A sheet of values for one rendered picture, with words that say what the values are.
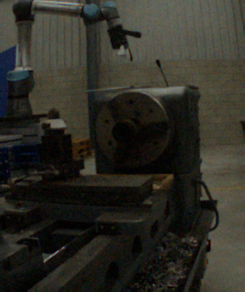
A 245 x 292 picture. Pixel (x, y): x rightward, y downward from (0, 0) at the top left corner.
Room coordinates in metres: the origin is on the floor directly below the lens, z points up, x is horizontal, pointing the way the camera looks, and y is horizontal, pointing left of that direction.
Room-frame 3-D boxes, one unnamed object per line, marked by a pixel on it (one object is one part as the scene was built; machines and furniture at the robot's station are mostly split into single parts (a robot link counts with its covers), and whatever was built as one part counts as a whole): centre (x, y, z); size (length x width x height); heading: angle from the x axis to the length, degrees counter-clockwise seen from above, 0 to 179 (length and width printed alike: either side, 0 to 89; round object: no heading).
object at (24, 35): (2.15, 0.52, 1.54); 0.15 x 0.12 x 0.55; 2
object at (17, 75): (2.02, 0.51, 1.33); 0.13 x 0.12 x 0.14; 2
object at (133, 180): (1.21, 0.14, 0.95); 0.43 x 0.17 x 0.05; 73
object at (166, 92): (2.17, -0.15, 1.06); 0.59 x 0.48 x 0.39; 163
